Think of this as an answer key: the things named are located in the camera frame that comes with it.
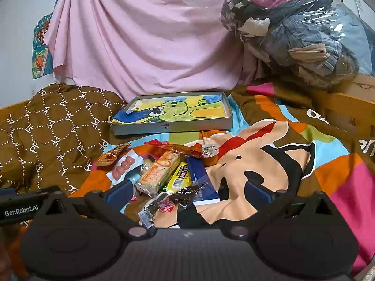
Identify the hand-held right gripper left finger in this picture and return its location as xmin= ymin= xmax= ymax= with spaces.
xmin=32 ymin=179 xmax=156 ymax=239

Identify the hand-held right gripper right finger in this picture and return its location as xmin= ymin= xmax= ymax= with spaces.
xmin=224 ymin=179 xmax=342 ymax=239

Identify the white sausage packet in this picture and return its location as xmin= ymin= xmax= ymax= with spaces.
xmin=105 ymin=149 xmax=145 ymax=185

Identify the gold snack packet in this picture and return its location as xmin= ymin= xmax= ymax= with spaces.
xmin=95 ymin=143 xmax=131 ymax=167

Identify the orange rice cracker packet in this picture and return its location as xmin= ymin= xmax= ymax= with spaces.
xmin=135 ymin=149 xmax=180 ymax=197

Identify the clear quail egg packet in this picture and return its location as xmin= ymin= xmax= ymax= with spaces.
xmin=137 ymin=195 xmax=184 ymax=229

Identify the blue snack packet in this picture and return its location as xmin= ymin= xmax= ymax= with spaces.
xmin=185 ymin=156 xmax=221 ymax=206

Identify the yellow green snack box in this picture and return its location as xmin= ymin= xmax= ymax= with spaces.
xmin=165 ymin=162 xmax=194 ymax=194

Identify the dark brown snack packet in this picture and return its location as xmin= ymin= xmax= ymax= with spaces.
xmin=176 ymin=181 xmax=216 ymax=207

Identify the red snack packet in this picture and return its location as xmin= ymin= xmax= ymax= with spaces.
xmin=143 ymin=140 xmax=204 ymax=159

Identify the grey tray with frog drawing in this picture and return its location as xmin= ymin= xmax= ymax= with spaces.
xmin=110 ymin=91 xmax=234 ymax=136

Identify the cartoon printed blanket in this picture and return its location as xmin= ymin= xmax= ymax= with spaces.
xmin=0 ymin=82 xmax=375 ymax=281

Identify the mandarin orange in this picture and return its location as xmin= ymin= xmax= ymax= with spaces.
xmin=202 ymin=144 xmax=220 ymax=167

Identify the brown patterned quilt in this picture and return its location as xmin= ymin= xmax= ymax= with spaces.
xmin=0 ymin=83 xmax=126 ymax=194

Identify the pink cloth sheet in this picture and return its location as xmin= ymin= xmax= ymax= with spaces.
xmin=47 ymin=0 xmax=264 ymax=103

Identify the clear plastic bag of clothes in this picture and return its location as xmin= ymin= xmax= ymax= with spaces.
xmin=220 ymin=0 xmax=375 ymax=90

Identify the wall poster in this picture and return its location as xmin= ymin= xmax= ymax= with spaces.
xmin=32 ymin=0 xmax=63 ymax=79

